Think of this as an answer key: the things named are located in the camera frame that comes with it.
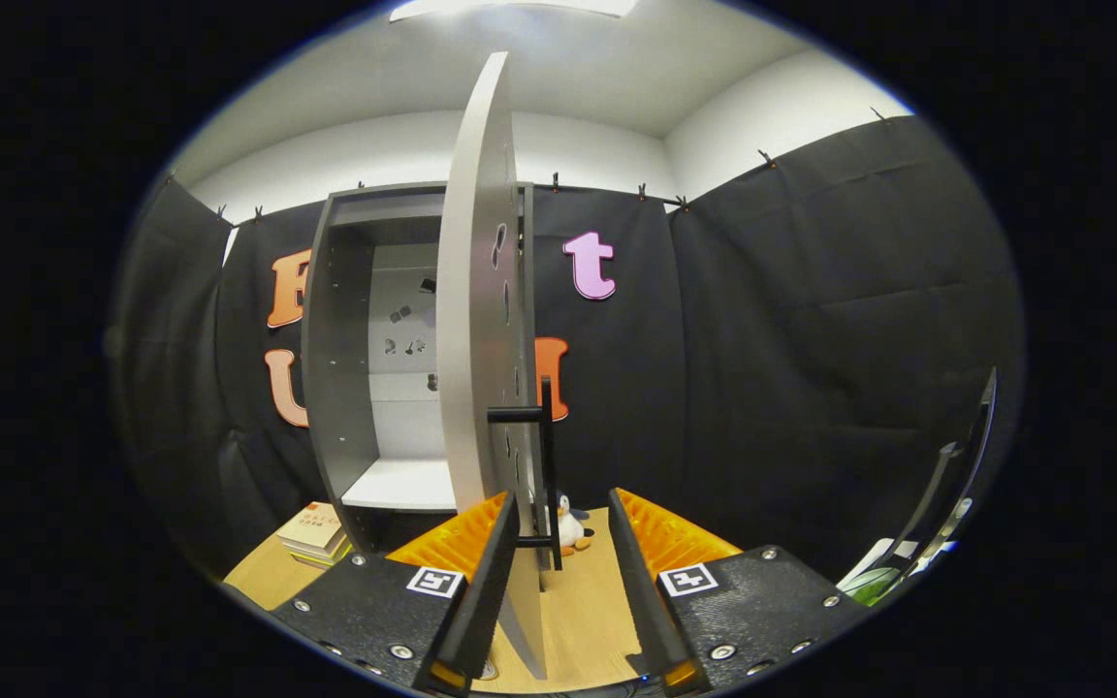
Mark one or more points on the white and green bag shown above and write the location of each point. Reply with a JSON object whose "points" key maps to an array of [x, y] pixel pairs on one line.
{"points": [[883, 582]]}

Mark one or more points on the black backdrop cloth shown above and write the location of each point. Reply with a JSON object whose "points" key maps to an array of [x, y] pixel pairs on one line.
{"points": [[791, 339]]}

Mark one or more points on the dark thin stand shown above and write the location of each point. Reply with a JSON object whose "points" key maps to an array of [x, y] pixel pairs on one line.
{"points": [[946, 475]]}

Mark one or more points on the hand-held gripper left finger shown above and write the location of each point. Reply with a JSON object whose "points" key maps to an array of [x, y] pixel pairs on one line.
{"points": [[486, 601]]}

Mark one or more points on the penguin plush toy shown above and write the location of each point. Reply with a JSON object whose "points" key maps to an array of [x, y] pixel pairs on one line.
{"points": [[570, 528]]}

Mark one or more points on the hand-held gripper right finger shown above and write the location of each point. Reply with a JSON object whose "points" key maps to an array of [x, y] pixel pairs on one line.
{"points": [[641, 601]]}

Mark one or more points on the orange beige book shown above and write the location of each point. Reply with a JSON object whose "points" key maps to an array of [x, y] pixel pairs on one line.
{"points": [[311, 526]]}

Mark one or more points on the beige shoe cabinet door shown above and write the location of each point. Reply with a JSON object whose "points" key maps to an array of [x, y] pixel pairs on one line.
{"points": [[471, 339]]}

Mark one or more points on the wide ceiling light panel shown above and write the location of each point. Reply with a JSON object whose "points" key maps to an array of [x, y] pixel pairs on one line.
{"points": [[510, 8]]}

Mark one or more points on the dark grey shoe cabinet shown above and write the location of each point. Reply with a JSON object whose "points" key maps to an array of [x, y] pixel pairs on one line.
{"points": [[340, 388]]}

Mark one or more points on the yellow edged book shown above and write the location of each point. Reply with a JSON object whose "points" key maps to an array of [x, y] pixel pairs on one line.
{"points": [[326, 557]]}

